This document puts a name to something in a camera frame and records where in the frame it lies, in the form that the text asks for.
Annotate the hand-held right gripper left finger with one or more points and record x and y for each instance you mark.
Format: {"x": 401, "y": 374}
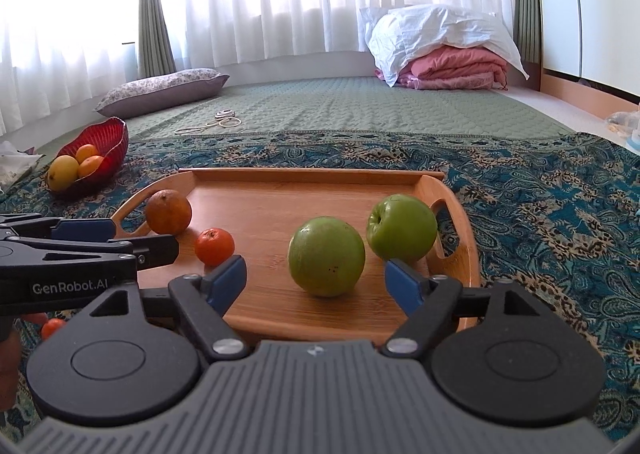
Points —
{"x": 227, "y": 280}

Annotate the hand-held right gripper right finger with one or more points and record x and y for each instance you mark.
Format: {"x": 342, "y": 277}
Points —
{"x": 400, "y": 279}

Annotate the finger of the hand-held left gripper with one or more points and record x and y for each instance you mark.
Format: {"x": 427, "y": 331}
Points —
{"x": 155, "y": 250}
{"x": 82, "y": 229}

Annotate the small tangerine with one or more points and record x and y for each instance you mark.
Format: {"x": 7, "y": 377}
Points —
{"x": 51, "y": 329}
{"x": 215, "y": 246}

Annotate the large orange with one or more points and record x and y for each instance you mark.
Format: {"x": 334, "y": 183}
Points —
{"x": 168, "y": 211}

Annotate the dark green apple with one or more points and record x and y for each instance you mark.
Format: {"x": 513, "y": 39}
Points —
{"x": 402, "y": 229}

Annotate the light green spotted guava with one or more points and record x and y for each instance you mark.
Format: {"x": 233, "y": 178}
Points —
{"x": 325, "y": 256}

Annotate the wooden tray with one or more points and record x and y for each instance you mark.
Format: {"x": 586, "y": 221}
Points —
{"x": 280, "y": 204}

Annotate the person's left hand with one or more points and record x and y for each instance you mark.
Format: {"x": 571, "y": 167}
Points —
{"x": 7, "y": 369}

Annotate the yellow lemon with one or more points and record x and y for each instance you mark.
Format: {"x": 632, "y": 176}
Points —
{"x": 62, "y": 173}

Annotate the orange in bowl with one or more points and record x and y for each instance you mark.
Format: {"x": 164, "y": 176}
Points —
{"x": 91, "y": 166}
{"x": 87, "y": 152}

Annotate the white crumpled tissue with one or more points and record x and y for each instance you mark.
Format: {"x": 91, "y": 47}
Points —
{"x": 15, "y": 166}

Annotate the red glass bowl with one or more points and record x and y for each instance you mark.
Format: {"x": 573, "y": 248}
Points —
{"x": 107, "y": 133}

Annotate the floral grey pillow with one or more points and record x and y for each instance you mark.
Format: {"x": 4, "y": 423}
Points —
{"x": 160, "y": 91}

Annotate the teal paisley blanket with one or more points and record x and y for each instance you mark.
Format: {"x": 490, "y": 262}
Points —
{"x": 550, "y": 214}

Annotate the green quilted bedspread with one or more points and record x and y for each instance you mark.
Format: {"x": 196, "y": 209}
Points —
{"x": 325, "y": 103}

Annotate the pink folded blanket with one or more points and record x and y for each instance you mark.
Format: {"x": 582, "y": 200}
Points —
{"x": 455, "y": 66}

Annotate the white pillow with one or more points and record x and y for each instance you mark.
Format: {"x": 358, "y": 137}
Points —
{"x": 430, "y": 28}

